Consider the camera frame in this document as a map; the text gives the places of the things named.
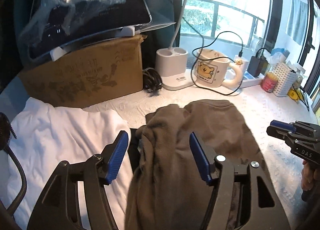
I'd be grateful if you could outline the black coiled cable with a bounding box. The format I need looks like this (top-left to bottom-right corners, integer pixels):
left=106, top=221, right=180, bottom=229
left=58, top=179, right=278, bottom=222
left=142, top=68, right=163, bottom=94

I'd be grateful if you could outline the blue and white tissue pack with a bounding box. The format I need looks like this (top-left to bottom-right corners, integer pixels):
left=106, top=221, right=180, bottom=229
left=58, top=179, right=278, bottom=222
left=270, top=48, right=290, bottom=64

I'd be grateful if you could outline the white power strip with chargers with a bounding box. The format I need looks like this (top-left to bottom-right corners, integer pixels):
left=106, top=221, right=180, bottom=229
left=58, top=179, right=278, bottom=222
left=181, top=16, right=244, bottom=96

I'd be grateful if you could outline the white tablet stand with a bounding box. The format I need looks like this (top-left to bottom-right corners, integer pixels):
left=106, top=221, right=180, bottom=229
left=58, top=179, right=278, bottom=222
left=50, top=21, right=177, bottom=62

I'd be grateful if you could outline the white desk lamp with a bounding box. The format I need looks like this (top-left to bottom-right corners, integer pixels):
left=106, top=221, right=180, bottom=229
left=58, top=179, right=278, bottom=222
left=156, top=0, right=198, bottom=91

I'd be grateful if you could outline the red can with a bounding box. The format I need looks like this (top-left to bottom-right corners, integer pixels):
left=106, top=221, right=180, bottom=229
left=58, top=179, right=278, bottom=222
left=261, top=72, right=278, bottom=93

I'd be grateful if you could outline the white t-shirt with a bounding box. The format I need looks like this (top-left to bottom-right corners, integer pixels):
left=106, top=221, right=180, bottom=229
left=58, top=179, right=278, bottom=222
left=7, top=96, right=134, bottom=230

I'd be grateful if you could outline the blue hanging towel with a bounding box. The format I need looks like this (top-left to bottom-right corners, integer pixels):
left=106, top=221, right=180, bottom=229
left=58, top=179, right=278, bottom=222
left=286, top=0, right=308, bottom=46

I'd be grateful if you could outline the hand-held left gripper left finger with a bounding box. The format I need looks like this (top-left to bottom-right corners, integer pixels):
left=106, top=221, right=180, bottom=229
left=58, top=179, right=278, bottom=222
left=27, top=130, right=130, bottom=230

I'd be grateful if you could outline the black tablet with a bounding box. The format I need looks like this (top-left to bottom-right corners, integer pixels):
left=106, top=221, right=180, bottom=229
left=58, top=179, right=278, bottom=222
left=14, top=0, right=153, bottom=54

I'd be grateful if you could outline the black charger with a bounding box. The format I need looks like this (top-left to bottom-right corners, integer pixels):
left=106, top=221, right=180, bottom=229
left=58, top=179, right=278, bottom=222
left=247, top=48, right=269, bottom=77

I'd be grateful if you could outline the white textured tablecloth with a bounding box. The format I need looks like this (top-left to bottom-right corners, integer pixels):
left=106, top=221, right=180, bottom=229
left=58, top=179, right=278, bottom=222
left=0, top=80, right=320, bottom=230

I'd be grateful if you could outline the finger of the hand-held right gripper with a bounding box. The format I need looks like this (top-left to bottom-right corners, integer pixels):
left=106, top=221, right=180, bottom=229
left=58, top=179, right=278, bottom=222
left=271, top=119, right=297, bottom=133
left=266, top=125, right=290, bottom=140

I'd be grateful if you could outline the white mug with bear print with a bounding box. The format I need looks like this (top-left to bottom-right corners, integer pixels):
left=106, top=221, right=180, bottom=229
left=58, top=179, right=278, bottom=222
left=192, top=48, right=244, bottom=88

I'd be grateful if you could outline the cardboard box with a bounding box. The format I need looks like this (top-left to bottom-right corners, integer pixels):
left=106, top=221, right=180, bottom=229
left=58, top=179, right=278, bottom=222
left=17, top=35, right=147, bottom=108

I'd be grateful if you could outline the black window frame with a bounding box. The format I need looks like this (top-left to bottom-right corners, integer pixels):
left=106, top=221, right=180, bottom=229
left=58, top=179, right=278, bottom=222
left=270, top=0, right=320, bottom=101

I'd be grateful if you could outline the thick black cable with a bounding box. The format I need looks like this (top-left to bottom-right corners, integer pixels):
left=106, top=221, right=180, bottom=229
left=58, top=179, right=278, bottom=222
left=296, top=86, right=312, bottom=112

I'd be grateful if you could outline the white plastic basket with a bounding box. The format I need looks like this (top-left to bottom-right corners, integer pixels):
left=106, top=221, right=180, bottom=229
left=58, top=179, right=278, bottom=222
left=272, top=63, right=299, bottom=97

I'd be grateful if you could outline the balcony railing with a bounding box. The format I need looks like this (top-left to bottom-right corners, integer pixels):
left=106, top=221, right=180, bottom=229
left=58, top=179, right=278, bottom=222
left=180, top=0, right=265, bottom=48

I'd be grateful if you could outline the yellow printed bag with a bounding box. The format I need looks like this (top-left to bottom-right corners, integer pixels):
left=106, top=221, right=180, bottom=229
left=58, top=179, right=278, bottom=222
left=287, top=88, right=304, bottom=101

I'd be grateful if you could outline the black gooseneck holder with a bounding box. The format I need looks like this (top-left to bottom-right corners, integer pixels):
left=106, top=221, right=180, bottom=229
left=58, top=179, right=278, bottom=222
left=0, top=113, right=27, bottom=215

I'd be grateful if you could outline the dark curtain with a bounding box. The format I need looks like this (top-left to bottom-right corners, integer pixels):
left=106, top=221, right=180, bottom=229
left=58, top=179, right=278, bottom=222
left=140, top=0, right=184, bottom=47

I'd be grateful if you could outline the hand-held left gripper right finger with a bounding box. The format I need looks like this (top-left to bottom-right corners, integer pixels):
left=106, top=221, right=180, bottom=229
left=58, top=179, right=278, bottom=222
left=189, top=131, right=290, bottom=230

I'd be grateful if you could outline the person's right hand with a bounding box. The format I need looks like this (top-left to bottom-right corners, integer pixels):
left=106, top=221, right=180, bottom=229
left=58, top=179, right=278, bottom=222
left=301, top=159, right=320, bottom=192

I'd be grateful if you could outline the brown t-shirt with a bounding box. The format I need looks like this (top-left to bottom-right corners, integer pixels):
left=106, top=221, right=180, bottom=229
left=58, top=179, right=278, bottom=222
left=125, top=99, right=268, bottom=230

